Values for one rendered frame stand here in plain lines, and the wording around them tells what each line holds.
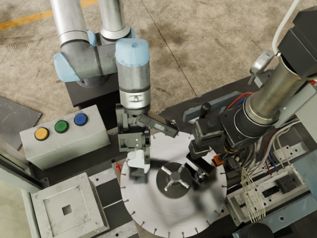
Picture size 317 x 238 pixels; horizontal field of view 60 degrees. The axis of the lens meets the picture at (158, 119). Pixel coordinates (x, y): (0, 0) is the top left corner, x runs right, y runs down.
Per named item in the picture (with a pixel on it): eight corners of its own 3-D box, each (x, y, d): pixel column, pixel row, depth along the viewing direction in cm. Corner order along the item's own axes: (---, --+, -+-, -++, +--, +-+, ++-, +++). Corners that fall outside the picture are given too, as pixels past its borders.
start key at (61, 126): (58, 134, 96) (56, 132, 94) (55, 125, 98) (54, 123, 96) (69, 130, 97) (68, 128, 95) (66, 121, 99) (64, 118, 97)
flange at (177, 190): (169, 156, 88) (170, 153, 86) (198, 176, 85) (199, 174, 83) (148, 184, 84) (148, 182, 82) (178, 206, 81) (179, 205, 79)
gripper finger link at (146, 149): (142, 157, 76) (140, 130, 72) (148, 157, 76) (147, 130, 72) (144, 168, 72) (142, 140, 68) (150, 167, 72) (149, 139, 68)
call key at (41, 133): (38, 142, 95) (36, 140, 93) (36, 132, 96) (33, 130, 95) (50, 138, 96) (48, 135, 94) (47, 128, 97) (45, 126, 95)
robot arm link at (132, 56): (145, 36, 66) (153, 43, 58) (147, 79, 71) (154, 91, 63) (112, 38, 64) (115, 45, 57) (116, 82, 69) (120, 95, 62)
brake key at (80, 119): (78, 127, 98) (76, 125, 96) (74, 118, 99) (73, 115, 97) (88, 123, 98) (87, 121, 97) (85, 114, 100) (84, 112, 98)
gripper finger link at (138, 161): (129, 173, 77) (126, 146, 73) (149, 171, 78) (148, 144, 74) (129, 180, 75) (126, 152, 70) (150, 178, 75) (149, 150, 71)
